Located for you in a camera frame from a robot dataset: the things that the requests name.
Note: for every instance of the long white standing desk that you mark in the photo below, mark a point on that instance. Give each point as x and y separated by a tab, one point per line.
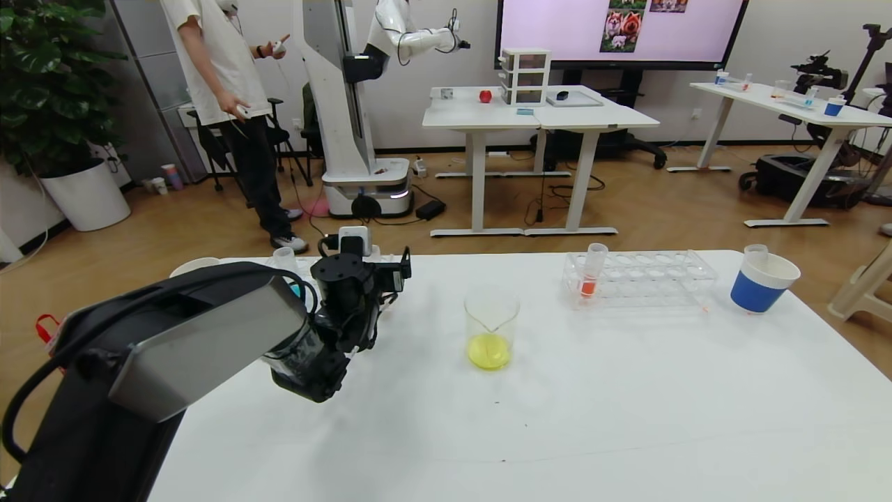
801	111

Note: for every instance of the clear glass beaker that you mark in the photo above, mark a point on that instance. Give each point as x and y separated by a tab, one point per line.
491	348

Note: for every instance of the grey flat tray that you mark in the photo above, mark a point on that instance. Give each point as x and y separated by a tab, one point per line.
582	101

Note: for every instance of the white power strip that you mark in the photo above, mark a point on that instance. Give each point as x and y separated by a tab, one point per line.
419	167

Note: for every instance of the clear acrylic test tube rack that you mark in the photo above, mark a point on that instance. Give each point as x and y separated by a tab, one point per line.
389	301
641	281

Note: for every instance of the large display screen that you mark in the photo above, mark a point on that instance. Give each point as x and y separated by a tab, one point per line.
557	31

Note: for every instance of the small white cup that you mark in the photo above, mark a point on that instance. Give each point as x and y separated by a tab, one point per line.
159	187

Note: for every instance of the black display stand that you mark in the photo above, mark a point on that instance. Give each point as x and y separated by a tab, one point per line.
631	143

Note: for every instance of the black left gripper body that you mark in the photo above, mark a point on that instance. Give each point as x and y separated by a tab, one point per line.
398	277

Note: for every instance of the yellow pigment test tube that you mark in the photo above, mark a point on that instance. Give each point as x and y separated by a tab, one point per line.
755	254

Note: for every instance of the black mobile robot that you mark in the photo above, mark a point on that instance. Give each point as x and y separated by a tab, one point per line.
787	180

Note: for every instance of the red printed shopping bag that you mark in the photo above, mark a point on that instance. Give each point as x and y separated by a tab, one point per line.
47	326

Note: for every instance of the black power brick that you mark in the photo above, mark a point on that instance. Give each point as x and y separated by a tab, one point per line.
431	209

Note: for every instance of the blue pigment test tube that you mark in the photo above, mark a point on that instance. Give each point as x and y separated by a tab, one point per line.
284	258

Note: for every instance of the beige plastic stool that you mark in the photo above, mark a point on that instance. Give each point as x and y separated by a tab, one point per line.
860	289

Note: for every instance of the white plant pot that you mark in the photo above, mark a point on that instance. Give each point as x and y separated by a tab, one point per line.
87	197

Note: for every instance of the grey metal cabinet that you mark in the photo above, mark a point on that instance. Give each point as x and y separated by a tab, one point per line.
150	63

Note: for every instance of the white wheeled robot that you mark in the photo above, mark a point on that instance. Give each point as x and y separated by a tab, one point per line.
345	132

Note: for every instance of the black office chair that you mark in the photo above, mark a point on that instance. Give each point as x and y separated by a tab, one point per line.
209	143

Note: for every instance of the purple cup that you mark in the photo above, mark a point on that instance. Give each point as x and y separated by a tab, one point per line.
173	178

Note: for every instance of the person in white shirt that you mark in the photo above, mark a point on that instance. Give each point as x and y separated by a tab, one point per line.
223	63

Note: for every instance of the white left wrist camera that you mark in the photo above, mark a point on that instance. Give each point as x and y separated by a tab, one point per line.
355	240

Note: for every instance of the small blue cup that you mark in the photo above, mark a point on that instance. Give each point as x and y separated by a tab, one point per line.
834	108

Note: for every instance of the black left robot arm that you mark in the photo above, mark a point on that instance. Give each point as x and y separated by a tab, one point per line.
174	348

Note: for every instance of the blue white paper cup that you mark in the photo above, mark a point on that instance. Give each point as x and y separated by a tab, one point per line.
756	293
195	265

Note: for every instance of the green leafy plant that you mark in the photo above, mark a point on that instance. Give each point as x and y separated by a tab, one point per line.
49	84

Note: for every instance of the white drawer organizer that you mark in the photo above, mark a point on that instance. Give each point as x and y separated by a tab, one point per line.
526	77

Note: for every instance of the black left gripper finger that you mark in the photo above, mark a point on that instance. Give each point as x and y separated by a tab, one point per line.
383	279
401	275

